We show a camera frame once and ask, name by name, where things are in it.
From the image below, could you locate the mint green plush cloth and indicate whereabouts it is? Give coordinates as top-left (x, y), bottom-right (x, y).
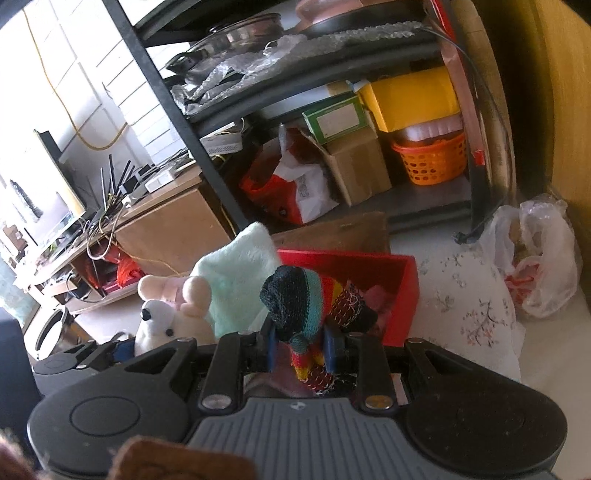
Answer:
top-left (191, 224), bottom-right (280, 337)

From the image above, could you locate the green cardboard box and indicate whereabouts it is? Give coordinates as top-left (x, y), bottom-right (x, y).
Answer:
top-left (302, 96), bottom-right (369, 145)

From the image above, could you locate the small white box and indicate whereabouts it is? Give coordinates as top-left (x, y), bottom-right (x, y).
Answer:
top-left (145, 171), bottom-right (178, 192)

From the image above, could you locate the white round appliance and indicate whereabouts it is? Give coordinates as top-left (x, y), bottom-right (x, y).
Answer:
top-left (34, 307), bottom-right (70, 356)

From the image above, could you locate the orange plastic basket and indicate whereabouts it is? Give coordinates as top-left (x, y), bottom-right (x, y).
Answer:
top-left (392, 133), bottom-right (467, 186)

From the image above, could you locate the clear bubble wrap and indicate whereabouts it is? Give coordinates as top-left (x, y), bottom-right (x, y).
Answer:
top-left (173, 21), bottom-right (416, 114)

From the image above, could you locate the pink soft cloth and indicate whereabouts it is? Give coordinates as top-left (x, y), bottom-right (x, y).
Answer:
top-left (365, 284), bottom-right (402, 333)

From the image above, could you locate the brown cardboard box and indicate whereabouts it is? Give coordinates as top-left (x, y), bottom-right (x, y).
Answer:
top-left (300, 127), bottom-right (392, 208)

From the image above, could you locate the striped knitted sock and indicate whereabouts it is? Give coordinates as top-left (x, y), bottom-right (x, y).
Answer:
top-left (261, 265), bottom-right (377, 393)

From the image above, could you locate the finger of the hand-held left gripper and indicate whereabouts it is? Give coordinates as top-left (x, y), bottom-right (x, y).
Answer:
top-left (110, 338), bottom-right (139, 366)

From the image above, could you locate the yellow cable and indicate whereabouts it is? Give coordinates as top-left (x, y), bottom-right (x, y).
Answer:
top-left (25, 9), bottom-right (127, 151)

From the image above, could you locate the brown fuzzy cloth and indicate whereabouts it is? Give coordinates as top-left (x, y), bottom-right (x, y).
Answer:
top-left (111, 438), bottom-right (257, 480)

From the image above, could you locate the white plush toy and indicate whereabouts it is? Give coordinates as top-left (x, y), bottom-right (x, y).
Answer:
top-left (136, 274), bottom-right (215, 356)

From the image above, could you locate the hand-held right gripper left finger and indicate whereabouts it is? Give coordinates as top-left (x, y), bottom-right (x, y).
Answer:
top-left (124, 330), bottom-right (278, 411)

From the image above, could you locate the white flat device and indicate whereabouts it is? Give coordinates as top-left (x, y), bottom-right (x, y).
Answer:
top-left (203, 131), bottom-right (243, 158)

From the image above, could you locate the yellow storage box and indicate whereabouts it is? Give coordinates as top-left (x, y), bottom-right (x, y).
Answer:
top-left (359, 67), bottom-right (461, 132)

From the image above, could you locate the steel pan with lid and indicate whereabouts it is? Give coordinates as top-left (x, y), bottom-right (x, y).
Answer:
top-left (166, 13), bottom-right (284, 75)

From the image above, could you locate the black metal shelf rack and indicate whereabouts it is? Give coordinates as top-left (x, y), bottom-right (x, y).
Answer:
top-left (102, 0), bottom-right (515, 241)

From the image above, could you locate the wooden media cabinet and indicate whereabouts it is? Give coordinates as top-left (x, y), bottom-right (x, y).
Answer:
top-left (28, 171), bottom-right (232, 315)

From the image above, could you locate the black router with antennas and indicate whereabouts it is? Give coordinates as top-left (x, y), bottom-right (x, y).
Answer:
top-left (99, 154), bottom-right (139, 213)

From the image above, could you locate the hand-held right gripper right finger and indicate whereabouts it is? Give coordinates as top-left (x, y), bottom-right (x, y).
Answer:
top-left (323, 322), bottom-right (462, 410)

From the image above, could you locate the wooden headboard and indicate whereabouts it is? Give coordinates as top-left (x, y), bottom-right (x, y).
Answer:
top-left (475, 0), bottom-right (591, 296)

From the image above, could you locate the flat screen monitor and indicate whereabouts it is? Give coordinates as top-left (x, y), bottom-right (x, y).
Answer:
top-left (0, 130), bottom-right (86, 245)

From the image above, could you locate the red and white plastic bag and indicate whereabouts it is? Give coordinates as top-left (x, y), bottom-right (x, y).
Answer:
top-left (239, 128), bottom-right (340, 226)

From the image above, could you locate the black cable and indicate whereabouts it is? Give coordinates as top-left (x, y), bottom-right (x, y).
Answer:
top-left (420, 23), bottom-right (515, 244)

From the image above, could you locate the red cardboard box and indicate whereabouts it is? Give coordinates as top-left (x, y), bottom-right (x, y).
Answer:
top-left (277, 249), bottom-right (420, 347)

